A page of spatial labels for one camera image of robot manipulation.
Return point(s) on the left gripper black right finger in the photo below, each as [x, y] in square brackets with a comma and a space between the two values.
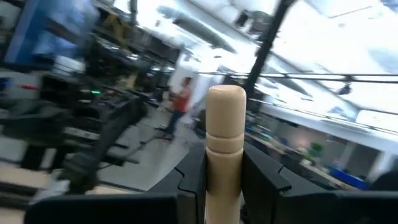
[295, 208]

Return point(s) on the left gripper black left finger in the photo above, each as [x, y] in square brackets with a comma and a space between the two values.
[155, 208]

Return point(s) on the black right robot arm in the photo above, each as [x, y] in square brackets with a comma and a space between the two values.
[102, 133]

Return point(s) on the blue storage bin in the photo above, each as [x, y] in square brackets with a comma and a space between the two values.
[348, 179]

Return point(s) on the green background plant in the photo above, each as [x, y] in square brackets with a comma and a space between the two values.
[317, 150]

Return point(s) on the person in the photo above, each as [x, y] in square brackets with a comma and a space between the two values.
[180, 102]

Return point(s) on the grey computer cart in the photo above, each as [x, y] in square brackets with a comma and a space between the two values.
[18, 124]

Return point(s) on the small red marker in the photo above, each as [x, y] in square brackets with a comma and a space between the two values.
[29, 87]

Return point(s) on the black monitor with blue screen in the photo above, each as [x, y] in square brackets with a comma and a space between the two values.
[46, 37]

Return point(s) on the black aluminium table frame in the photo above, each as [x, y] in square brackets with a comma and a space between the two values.
[267, 46]

